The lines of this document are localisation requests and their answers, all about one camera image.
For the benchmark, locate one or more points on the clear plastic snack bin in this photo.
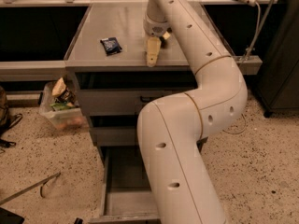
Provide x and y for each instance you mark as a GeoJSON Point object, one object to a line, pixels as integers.
{"type": "Point", "coordinates": [59, 105]}

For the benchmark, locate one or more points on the grey metal drawer cabinet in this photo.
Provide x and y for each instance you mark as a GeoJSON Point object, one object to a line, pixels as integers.
{"type": "Point", "coordinates": [123, 20]}

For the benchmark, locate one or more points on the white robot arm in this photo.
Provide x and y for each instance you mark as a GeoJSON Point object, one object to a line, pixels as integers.
{"type": "Point", "coordinates": [169, 128]}

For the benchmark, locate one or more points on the dark cabinet on wheels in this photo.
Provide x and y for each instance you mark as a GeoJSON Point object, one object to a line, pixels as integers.
{"type": "Point", "coordinates": [277, 83]}

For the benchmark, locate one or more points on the metal rod on floor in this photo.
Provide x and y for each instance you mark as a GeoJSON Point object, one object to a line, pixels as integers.
{"type": "Point", "coordinates": [35, 185]}

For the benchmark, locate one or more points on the yellow green sponge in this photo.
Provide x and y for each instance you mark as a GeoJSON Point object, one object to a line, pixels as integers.
{"type": "Point", "coordinates": [162, 43]}

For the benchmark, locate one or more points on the grey middle drawer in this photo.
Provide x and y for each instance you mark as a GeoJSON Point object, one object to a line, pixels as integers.
{"type": "Point", "coordinates": [114, 130]}

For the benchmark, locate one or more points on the black device bottom left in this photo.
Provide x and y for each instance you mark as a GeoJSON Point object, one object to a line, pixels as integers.
{"type": "Point", "coordinates": [7, 217]}

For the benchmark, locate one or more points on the dark backpack with straps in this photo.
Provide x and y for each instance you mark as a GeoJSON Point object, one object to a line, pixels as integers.
{"type": "Point", "coordinates": [7, 121]}

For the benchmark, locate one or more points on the grey top drawer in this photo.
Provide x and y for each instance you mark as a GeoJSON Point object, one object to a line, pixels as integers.
{"type": "Point", "coordinates": [103, 93]}

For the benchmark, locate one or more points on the dark blue snack packet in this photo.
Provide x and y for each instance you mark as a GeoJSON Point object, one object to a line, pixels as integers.
{"type": "Point", "coordinates": [111, 45]}

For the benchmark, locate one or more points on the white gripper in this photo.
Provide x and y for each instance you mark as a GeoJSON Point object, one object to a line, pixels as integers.
{"type": "Point", "coordinates": [154, 28]}

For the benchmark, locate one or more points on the grey open bottom drawer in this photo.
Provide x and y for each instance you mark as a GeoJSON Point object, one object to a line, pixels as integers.
{"type": "Point", "coordinates": [126, 194]}

